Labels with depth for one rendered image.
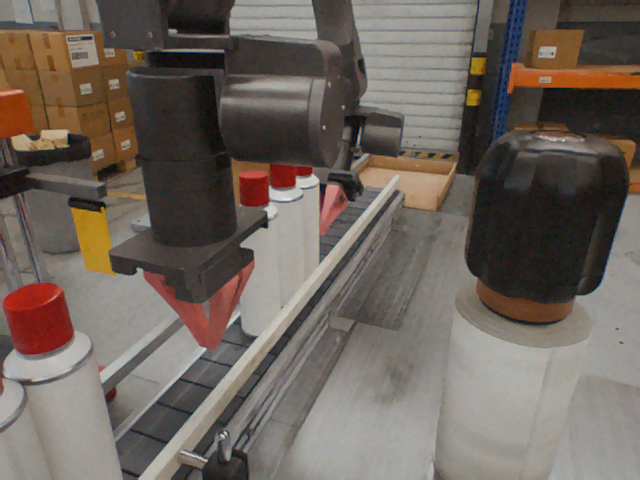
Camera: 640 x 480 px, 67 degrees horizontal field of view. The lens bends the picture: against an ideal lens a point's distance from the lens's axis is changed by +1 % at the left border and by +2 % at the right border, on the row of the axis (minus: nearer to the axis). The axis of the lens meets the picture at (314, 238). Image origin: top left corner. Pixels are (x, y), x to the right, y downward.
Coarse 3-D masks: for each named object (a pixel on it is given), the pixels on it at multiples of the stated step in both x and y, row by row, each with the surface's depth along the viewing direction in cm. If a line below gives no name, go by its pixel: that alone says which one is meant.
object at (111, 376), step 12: (360, 168) 103; (168, 324) 48; (180, 324) 49; (144, 336) 46; (156, 336) 46; (168, 336) 48; (132, 348) 44; (144, 348) 45; (156, 348) 46; (120, 360) 43; (132, 360) 43; (108, 372) 41; (120, 372) 42; (108, 384) 41
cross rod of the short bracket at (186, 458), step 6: (186, 450) 40; (180, 456) 40; (186, 456) 40; (192, 456) 40; (198, 456) 40; (204, 456) 40; (180, 462) 40; (186, 462) 40; (192, 462) 39; (198, 462) 39; (204, 462) 39; (192, 468) 39; (198, 468) 39
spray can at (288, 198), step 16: (272, 176) 59; (288, 176) 58; (272, 192) 59; (288, 192) 59; (288, 208) 59; (288, 224) 60; (288, 240) 61; (288, 256) 62; (288, 272) 63; (304, 272) 65; (288, 288) 64
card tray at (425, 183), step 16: (384, 160) 143; (400, 160) 141; (416, 160) 139; (368, 176) 136; (384, 176) 136; (416, 176) 136; (432, 176) 136; (448, 176) 124; (416, 192) 124; (432, 192) 124; (416, 208) 114; (432, 208) 113
